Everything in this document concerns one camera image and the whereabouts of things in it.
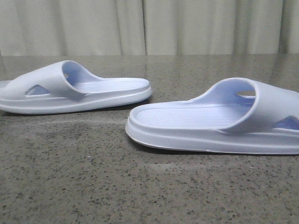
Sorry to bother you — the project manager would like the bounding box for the light blue slipper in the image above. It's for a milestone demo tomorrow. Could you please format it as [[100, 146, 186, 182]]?
[[0, 60, 152, 114], [126, 78, 299, 154]]

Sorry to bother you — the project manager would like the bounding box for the beige background curtain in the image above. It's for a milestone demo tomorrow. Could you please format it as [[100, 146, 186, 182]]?
[[0, 0, 299, 56]]

